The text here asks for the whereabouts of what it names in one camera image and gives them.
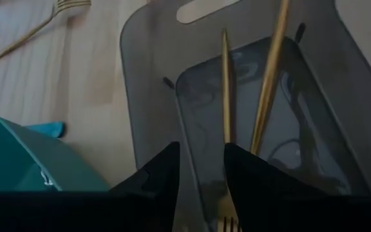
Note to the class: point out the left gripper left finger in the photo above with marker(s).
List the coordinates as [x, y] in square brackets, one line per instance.
[166, 180]

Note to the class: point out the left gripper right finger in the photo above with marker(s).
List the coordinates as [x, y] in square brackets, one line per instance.
[262, 193]

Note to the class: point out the grey translucent plastic bin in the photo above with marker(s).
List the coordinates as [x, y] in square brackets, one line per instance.
[159, 96]

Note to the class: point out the gold fork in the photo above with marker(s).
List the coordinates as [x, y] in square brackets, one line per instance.
[270, 74]
[27, 35]
[226, 96]

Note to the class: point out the teal plastic bin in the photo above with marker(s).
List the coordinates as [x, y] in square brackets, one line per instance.
[27, 161]

